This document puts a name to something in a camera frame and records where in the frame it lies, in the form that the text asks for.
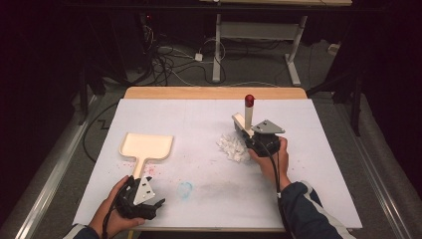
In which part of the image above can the cream brush with red cap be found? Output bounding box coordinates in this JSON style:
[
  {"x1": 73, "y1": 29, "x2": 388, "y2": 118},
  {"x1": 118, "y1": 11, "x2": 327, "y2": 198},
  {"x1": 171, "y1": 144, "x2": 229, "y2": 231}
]
[{"x1": 231, "y1": 94, "x2": 257, "y2": 139}]

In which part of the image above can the cream dustpan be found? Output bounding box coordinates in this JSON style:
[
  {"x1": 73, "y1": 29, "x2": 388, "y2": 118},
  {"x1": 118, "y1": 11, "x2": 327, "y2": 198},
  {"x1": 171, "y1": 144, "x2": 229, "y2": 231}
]
[{"x1": 118, "y1": 131, "x2": 175, "y2": 180}]

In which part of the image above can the white metal frame desk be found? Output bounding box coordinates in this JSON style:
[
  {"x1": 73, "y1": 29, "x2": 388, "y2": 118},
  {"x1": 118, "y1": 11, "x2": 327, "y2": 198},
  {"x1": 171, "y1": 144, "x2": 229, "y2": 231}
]
[{"x1": 198, "y1": 0, "x2": 353, "y2": 87}]

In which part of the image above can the right hand-held gripper cable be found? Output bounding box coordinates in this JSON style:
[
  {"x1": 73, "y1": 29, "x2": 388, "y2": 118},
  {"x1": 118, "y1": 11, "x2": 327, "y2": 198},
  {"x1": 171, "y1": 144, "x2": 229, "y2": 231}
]
[{"x1": 255, "y1": 140, "x2": 293, "y2": 239}]

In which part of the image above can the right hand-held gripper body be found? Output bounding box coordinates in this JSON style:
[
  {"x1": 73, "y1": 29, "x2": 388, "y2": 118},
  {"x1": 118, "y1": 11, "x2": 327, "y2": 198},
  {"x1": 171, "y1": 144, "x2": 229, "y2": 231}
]
[{"x1": 244, "y1": 119, "x2": 287, "y2": 158}]

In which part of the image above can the hand-held gripper cable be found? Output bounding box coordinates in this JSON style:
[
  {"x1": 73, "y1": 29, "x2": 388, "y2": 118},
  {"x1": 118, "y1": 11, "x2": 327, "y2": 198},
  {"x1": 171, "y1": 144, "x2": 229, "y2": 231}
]
[
  {"x1": 255, "y1": 140, "x2": 293, "y2": 239},
  {"x1": 101, "y1": 183, "x2": 132, "y2": 239}
]

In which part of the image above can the left hand-held gripper cable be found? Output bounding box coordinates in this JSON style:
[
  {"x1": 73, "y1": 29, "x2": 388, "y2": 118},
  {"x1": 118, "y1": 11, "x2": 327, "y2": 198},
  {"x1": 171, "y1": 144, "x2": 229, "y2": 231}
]
[{"x1": 101, "y1": 183, "x2": 132, "y2": 239}]

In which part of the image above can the white table mat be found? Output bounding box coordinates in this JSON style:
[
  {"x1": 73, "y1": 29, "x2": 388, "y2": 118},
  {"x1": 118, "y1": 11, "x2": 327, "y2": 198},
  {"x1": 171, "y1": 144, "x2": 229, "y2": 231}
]
[{"x1": 72, "y1": 98, "x2": 363, "y2": 230}]

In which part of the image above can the black floor cable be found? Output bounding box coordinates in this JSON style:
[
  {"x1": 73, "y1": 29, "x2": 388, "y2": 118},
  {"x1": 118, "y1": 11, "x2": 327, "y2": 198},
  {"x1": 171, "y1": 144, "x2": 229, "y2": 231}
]
[{"x1": 83, "y1": 101, "x2": 118, "y2": 163}]

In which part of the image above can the black stand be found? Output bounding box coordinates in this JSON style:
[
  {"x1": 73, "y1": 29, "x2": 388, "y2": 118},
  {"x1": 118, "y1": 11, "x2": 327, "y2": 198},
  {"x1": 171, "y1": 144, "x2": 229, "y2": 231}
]
[
  {"x1": 307, "y1": 66, "x2": 364, "y2": 137},
  {"x1": 78, "y1": 66, "x2": 91, "y2": 125}
]

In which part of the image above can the person's left hand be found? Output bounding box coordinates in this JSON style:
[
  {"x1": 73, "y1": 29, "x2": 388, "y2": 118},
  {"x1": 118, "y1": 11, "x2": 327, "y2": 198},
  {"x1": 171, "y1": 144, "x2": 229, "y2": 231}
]
[{"x1": 89, "y1": 174, "x2": 147, "y2": 239}]

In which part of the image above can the person's right hand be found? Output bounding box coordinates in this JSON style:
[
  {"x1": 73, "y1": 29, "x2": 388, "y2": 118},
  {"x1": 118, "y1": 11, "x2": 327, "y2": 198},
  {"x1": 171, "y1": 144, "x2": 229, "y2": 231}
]
[{"x1": 248, "y1": 136, "x2": 293, "y2": 193}]

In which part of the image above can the pile of white paper scraps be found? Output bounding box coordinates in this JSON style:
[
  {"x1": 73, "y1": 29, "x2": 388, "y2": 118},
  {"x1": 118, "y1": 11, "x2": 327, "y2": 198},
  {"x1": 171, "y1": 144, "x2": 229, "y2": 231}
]
[{"x1": 216, "y1": 132, "x2": 252, "y2": 163}]

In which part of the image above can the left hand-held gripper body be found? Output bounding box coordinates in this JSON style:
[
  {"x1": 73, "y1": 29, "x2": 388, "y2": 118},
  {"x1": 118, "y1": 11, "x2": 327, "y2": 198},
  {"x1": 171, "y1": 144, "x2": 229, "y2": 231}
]
[{"x1": 113, "y1": 174, "x2": 157, "y2": 221}]

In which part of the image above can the metal floor rail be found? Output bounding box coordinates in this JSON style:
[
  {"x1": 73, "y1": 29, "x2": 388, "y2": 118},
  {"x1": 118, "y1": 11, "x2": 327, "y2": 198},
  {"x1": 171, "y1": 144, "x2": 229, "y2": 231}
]
[
  {"x1": 341, "y1": 125, "x2": 416, "y2": 239},
  {"x1": 13, "y1": 94, "x2": 104, "y2": 239}
]

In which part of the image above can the tangle of floor cables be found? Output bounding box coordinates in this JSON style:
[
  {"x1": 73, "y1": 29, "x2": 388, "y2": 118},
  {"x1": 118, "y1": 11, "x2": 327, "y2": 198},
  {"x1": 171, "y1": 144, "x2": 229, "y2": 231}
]
[{"x1": 142, "y1": 19, "x2": 230, "y2": 88}]

